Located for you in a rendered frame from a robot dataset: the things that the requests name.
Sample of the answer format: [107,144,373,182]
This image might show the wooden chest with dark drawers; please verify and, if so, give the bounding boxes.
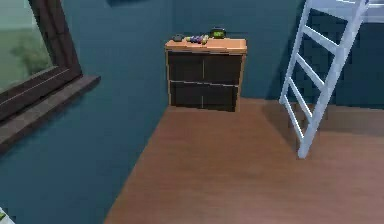
[164,37,248,113]

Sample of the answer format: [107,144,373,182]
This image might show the yellow and purple toy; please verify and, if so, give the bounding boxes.
[185,34,210,46]

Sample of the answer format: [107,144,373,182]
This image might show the black alarm clock green face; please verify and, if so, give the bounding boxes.
[209,27,227,40]

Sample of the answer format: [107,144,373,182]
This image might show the white ladder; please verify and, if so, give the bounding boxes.
[279,0,371,160]

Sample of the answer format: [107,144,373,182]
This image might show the brown framed window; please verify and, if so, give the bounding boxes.
[0,0,102,155]

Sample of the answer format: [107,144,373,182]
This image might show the white bunk bed frame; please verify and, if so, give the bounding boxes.
[336,0,384,24]

